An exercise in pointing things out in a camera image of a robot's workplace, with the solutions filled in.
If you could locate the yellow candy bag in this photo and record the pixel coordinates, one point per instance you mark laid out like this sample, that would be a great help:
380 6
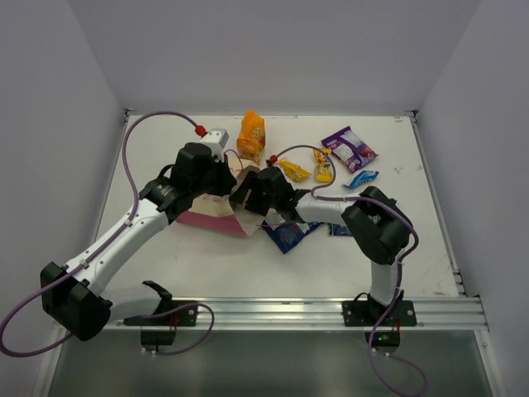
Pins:
323 169

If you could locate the dark blue vinegar chip bag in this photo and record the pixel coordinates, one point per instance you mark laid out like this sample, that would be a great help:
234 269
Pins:
337 230

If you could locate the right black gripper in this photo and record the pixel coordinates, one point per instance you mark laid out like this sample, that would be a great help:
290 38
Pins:
250 182

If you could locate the yellow orange snack packet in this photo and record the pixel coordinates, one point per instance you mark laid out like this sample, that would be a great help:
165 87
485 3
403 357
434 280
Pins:
293 171

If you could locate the light blue white wrapper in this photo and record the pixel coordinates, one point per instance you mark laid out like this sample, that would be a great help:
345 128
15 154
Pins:
364 177

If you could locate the purple snack packet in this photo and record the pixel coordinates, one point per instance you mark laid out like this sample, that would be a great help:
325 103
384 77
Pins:
351 150

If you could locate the black controller box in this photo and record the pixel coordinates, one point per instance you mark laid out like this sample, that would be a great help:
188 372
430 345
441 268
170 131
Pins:
384 339
154 339

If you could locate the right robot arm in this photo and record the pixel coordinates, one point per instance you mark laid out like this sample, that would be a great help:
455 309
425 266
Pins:
380 229

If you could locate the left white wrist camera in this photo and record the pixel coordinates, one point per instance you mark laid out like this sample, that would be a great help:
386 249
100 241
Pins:
216 140

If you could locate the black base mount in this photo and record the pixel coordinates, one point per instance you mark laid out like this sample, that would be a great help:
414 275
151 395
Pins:
364 311
170 313

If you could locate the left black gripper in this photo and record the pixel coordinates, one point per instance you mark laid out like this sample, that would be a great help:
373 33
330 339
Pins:
223 178

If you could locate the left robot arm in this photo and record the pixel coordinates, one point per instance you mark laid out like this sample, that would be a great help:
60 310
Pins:
76 294

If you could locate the right black controller box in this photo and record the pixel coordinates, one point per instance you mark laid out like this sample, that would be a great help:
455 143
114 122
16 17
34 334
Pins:
384 339

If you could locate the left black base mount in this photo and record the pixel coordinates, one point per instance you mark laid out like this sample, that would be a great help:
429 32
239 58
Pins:
170 313

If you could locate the left black controller box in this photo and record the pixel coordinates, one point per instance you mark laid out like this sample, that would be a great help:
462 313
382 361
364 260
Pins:
154 339

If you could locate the pink beige paper bag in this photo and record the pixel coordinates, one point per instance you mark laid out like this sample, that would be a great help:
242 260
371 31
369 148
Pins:
220 215

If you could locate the aluminium front rail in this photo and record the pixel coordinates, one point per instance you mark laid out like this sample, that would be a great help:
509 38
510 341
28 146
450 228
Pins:
273 312

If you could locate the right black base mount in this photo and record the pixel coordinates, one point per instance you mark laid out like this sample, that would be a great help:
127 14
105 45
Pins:
364 311

